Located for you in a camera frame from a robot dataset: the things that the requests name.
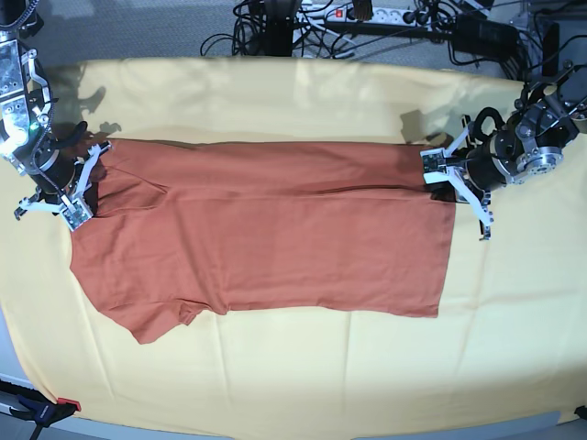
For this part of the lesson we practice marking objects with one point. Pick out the black table leg post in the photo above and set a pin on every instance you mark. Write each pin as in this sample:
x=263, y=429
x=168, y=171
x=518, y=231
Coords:
x=279, y=28

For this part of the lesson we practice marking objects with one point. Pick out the orange T-shirt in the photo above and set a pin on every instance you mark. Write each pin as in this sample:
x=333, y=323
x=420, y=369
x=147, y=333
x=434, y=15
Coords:
x=230, y=227

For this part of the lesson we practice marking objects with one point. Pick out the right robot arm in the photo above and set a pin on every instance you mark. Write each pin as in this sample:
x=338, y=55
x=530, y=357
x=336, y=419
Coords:
x=27, y=111

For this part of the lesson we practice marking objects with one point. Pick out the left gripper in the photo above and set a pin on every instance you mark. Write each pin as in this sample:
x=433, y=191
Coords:
x=482, y=162

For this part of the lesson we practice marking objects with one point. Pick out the white power strip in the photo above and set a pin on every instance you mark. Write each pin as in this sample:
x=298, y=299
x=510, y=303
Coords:
x=345, y=14

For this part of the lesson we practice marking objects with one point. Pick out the black upright box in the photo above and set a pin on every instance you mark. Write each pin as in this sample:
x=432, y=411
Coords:
x=550, y=41

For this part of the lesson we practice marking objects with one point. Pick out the black power adapter box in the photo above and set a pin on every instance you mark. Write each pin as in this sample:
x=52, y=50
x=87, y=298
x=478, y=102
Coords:
x=473, y=34

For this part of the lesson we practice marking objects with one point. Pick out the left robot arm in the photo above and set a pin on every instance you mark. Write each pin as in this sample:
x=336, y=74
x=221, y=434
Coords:
x=549, y=114

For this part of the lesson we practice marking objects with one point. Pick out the black clamp at right edge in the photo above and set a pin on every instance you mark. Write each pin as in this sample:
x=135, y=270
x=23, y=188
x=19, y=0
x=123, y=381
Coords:
x=581, y=412

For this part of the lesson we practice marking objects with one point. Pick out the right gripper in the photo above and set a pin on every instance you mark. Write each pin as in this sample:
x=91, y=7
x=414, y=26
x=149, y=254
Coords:
x=56, y=172

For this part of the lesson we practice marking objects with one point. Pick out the yellow table cloth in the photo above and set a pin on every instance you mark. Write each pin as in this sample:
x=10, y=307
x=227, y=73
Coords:
x=510, y=338

